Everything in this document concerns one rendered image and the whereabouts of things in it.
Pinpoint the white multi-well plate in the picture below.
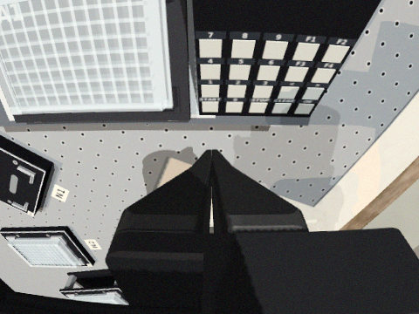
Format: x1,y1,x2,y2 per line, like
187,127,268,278
7,237,81,268
0,0,173,114
68,293,129,305

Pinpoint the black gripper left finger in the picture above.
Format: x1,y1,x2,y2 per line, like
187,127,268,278
115,149,212,233

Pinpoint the white and grey plate washer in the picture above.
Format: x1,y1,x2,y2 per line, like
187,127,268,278
0,0,381,126

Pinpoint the grey perforated base plate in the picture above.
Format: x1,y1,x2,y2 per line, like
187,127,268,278
0,0,419,299

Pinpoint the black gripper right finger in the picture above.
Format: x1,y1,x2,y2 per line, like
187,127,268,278
212,149,309,233

